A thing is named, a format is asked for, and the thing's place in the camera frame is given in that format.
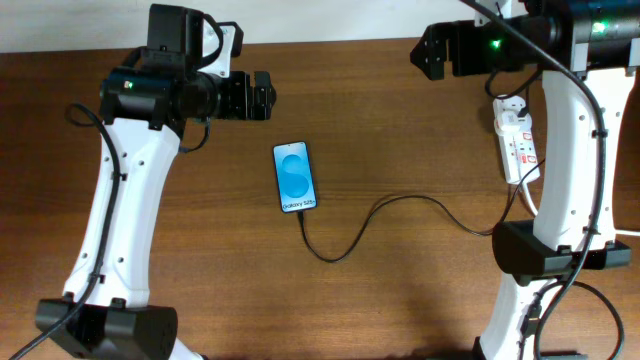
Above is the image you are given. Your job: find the blue Galaxy smartphone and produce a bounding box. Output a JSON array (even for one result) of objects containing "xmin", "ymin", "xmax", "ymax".
[{"xmin": 273, "ymin": 142, "xmax": 318, "ymax": 213}]

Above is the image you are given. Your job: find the black USB charging cable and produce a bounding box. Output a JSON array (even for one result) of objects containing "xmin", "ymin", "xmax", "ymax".
[{"xmin": 296, "ymin": 102, "xmax": 544, "ymax": 264}]

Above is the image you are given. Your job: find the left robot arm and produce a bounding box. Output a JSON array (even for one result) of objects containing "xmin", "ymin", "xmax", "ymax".
[{"xmin": 35, "ymin": 4, "xmax": 276, "ymax": 359}]

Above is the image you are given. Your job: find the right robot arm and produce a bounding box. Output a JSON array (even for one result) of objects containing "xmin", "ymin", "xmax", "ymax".
[{"xmin": 410, "ymin": 0, "xmax": 639, "ymax": 359}]

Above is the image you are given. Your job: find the white USB charger plug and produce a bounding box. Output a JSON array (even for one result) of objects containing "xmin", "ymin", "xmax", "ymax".
[{"xmin": 492, "ymin": 96, "xmax": 532, "ymax": 136}]

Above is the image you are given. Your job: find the white power strip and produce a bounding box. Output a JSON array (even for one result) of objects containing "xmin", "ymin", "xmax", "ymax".
[{"xmin": 492, "ymin": 94, "xmax": 542, "ymax": 186}]

